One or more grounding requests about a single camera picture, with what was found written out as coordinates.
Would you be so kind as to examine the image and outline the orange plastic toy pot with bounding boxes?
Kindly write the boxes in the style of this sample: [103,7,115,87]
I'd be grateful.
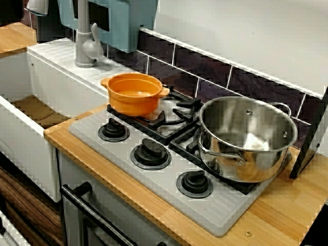
[100,73,170,117]

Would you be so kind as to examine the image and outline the black burner grate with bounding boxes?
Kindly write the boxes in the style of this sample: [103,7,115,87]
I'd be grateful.
[168,122,293,195]
[106,87,202,146]

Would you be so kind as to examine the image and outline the black stove knob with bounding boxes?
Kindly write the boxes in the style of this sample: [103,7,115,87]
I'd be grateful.
[97,118,131,143]
[176,170,214,199]
[130,138,172,171]

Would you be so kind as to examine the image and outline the grey toy stove panel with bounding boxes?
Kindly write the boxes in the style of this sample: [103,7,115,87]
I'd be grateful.
[68,106,293,238]

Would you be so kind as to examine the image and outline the white oven door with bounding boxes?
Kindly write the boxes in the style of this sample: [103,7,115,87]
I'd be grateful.
[57,151,185,246]

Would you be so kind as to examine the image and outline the stainless steel pot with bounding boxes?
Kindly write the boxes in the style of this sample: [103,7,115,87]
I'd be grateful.
[197,96,299,183]

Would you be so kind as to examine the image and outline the teal blue cabinet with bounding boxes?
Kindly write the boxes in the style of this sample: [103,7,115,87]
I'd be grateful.
[56,0,159,54]

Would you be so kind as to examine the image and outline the white toy sink basin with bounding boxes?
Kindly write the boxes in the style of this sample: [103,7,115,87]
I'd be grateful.
[0,37,134,203]

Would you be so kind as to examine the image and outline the grey toy faucet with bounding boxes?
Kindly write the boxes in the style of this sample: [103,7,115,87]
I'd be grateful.
[74,0,105,69]

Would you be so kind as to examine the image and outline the black side panel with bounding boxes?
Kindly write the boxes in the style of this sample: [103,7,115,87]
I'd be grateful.
[289,86,328,180]

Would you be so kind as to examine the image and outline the clear glass container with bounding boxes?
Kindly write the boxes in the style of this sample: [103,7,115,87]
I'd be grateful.
[25,0,49,17]

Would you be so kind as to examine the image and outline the black oven door handle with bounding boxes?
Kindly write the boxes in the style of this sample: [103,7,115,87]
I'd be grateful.
[59,181,167,246]

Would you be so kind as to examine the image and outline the silver metal frame rail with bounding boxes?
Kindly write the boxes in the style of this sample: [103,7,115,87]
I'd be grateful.
[0,210,30,246]

